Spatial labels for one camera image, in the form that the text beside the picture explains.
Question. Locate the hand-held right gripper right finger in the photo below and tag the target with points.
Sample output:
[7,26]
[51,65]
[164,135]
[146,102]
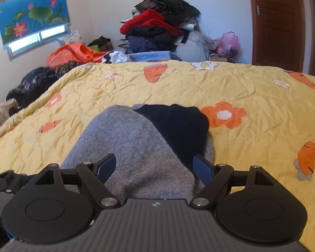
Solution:
[202,169]

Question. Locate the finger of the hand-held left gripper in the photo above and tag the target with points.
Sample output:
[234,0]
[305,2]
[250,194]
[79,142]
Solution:
[2,181]

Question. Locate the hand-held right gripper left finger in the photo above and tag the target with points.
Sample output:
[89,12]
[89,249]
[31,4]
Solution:
[106,168]

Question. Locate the navy and grey knit sweater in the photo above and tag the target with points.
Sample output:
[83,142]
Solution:
[136,149]

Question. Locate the heap of dark clothes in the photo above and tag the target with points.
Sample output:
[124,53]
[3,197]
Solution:
[31,84]

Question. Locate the pile of dark and red clothes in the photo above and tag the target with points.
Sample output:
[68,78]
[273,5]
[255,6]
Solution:
[157,26]

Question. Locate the yellow floral quilt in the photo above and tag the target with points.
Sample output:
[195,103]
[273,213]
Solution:
[252,136]

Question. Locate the cream cloth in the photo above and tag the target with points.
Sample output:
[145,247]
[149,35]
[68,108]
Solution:
[0,113]

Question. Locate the leopard print cloth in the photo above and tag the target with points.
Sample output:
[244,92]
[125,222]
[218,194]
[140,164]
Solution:
[67,68]

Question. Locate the white crumpled plastic bag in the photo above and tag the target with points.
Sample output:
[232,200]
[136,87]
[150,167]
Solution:
[116,57]

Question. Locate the orange plastic bag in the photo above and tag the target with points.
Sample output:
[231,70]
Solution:
[73,55]

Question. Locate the light blue knitted blanket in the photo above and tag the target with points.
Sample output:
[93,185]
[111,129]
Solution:
[152,56]

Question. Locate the black and green bag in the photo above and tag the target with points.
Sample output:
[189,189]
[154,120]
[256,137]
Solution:
[101,44]

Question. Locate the pink plastic bag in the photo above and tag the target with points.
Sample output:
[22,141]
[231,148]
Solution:
[228,44]

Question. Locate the floral pillow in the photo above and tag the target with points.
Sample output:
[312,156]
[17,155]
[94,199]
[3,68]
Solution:
[69,38]

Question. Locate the window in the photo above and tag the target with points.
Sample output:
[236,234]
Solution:
[39,38]

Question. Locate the brown wooden door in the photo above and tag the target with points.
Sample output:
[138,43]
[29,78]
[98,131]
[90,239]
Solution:
[278,26]

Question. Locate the lotus print roller blind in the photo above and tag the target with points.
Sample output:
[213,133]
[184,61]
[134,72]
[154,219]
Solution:
[29,10]

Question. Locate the brown wooden door frame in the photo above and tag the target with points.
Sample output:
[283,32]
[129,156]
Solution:
[311,31]

